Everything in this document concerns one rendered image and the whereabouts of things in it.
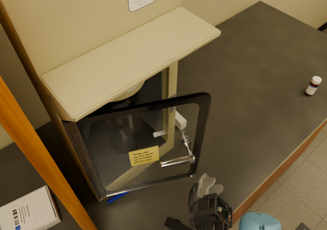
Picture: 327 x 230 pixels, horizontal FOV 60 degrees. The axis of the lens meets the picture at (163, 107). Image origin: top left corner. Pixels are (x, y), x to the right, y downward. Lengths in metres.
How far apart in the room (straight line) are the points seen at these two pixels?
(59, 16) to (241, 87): 0.94
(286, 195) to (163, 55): 1.75
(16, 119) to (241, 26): 1.35
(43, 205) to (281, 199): 1.56
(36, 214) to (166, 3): 0.71
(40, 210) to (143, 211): 0.31
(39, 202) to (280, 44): 1.25
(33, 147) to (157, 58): 0.24
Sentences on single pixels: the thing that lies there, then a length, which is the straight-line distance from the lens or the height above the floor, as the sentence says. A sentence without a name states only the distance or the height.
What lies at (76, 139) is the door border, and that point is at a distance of 0.64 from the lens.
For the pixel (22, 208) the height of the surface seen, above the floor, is 0.98.
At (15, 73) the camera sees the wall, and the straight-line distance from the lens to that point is 1.04.
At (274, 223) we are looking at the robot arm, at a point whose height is 1.31.
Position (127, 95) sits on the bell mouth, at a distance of 0.69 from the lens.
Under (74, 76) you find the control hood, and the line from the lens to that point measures 0.49.
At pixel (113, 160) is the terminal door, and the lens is 0.74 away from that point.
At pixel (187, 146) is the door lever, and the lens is 0.74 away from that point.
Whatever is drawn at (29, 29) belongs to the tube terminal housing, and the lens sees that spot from 0.46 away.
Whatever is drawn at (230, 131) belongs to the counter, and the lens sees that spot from 1.11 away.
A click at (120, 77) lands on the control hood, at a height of 1.51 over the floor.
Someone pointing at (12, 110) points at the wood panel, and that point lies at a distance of 0.41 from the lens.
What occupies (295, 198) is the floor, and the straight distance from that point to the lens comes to 2.15.
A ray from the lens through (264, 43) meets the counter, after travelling 1.53.
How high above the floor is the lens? 1.84
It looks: 51 degrees down
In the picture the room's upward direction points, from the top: straight up
